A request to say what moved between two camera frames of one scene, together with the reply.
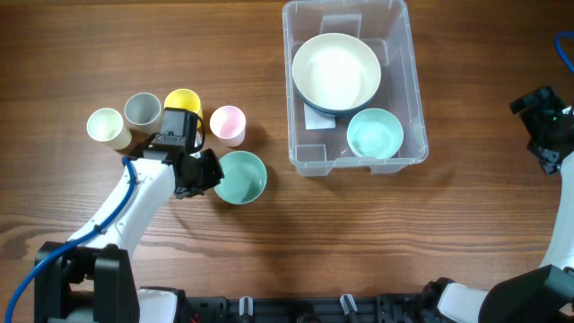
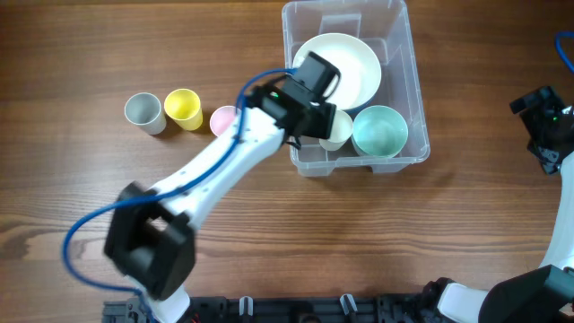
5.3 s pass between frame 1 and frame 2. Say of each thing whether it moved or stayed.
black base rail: stayed
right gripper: stayed
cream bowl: stayed
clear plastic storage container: stayed
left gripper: moved
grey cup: stayed
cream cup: moved
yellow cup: stayed
